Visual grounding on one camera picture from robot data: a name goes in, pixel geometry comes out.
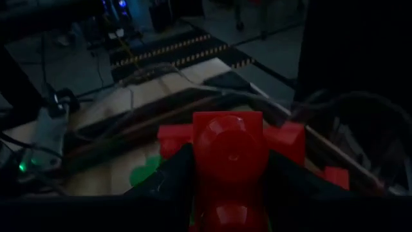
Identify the black curtain backdrop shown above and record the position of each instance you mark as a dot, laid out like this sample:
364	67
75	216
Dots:
354	48

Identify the clear plastic bin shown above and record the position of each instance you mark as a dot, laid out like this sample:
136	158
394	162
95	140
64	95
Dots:
112	174
370	135

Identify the black floor mat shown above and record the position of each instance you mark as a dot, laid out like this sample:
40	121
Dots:
167	56

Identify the large green plastic block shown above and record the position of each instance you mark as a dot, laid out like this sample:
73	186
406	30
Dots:
143	172

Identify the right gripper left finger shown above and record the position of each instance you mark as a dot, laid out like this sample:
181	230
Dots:
145	209

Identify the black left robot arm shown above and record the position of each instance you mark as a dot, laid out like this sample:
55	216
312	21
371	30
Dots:
48	129

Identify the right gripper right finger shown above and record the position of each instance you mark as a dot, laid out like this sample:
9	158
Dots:
322	209

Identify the device with blue lights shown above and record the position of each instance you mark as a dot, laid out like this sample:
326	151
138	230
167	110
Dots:
120	6

